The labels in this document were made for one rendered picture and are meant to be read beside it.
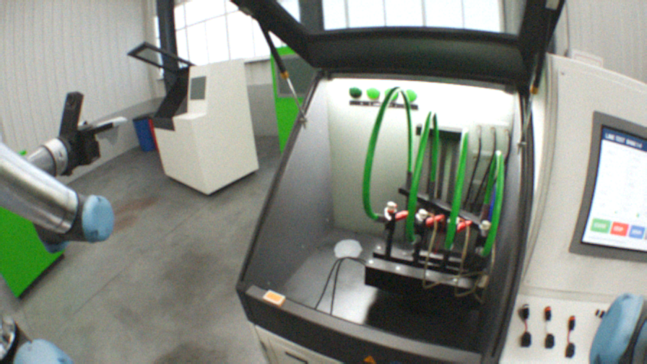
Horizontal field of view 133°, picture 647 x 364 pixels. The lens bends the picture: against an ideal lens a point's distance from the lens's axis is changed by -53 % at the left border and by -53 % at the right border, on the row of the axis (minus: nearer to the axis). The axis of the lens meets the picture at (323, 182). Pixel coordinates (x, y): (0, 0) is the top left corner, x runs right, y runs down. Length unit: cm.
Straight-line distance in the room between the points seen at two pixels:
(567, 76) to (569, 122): 11
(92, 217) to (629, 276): 120
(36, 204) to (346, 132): 91
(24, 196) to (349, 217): 106
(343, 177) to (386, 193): 17
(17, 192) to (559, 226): 98
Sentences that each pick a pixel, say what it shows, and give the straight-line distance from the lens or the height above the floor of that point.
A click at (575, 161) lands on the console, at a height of 132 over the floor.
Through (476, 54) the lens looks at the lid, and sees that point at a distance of 80.
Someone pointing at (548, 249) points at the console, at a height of 111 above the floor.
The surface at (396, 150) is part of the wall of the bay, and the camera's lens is 97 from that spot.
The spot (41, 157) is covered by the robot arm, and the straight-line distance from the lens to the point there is 60.
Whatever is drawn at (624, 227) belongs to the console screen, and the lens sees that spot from 85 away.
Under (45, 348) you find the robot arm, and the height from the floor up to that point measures 127.
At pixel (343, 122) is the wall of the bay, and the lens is 101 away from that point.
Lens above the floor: 152
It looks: 26 degrees down
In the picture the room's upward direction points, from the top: 4 degrees counter-clockwise
